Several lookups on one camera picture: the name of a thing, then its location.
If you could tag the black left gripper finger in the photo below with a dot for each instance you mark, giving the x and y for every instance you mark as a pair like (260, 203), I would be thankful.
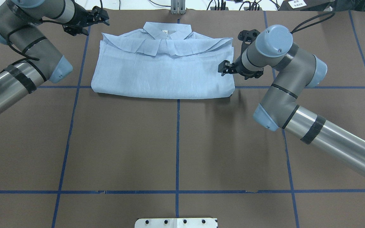
(99, 15)

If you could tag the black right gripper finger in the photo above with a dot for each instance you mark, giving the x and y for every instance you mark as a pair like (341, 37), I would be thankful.
(226, 67)

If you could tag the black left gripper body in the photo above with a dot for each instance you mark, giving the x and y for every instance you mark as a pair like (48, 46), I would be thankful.
(81, 18)

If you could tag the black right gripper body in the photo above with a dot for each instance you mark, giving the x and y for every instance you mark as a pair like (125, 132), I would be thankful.
(238, 68)

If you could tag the light blue button shirt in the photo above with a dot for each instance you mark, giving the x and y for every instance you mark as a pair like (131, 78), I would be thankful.
(163, 61)

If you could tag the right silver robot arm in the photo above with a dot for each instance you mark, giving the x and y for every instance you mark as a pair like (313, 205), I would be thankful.
(298, 70)

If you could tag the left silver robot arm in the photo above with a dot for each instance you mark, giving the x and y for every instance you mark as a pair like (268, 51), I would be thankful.
(41, 60)

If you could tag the black label box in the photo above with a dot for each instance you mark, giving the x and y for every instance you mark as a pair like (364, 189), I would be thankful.
(305, 5)

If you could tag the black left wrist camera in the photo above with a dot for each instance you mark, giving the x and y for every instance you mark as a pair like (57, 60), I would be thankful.
(73, 31)

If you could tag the grey aluminium frame post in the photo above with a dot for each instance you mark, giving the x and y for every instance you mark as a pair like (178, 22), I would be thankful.
(177, 7)

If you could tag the white camera column base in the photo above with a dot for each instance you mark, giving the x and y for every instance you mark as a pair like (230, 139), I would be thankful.
(176, 223)

